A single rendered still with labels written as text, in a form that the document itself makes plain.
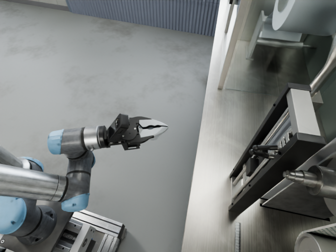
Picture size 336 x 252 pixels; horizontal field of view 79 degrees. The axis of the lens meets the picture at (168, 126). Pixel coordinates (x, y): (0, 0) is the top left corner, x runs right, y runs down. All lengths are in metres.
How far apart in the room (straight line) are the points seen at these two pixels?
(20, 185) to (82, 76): 2.38
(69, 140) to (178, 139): 1.52
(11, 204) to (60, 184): 0.27
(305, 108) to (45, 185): 0.66
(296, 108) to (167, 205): 1.47
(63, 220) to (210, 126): 0.80
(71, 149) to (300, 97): 0.62
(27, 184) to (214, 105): 0.92
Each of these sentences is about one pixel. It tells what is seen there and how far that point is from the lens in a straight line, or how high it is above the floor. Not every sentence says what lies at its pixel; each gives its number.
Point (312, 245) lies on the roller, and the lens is 0.66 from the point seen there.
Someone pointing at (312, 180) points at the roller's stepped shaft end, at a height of 1.35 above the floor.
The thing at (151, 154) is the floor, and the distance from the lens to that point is 2.00.
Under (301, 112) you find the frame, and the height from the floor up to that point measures 1.44.
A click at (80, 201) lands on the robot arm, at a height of 1.14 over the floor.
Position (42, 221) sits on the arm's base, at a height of 0.89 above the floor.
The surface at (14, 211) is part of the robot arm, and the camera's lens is 0.89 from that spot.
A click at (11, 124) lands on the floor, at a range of 2.75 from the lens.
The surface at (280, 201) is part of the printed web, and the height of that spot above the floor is 0.99.
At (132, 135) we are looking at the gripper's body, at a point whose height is 1.24.
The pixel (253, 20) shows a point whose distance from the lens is 1.07.
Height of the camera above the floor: 1.76
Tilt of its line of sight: 54 degrees down
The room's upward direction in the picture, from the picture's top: straight up
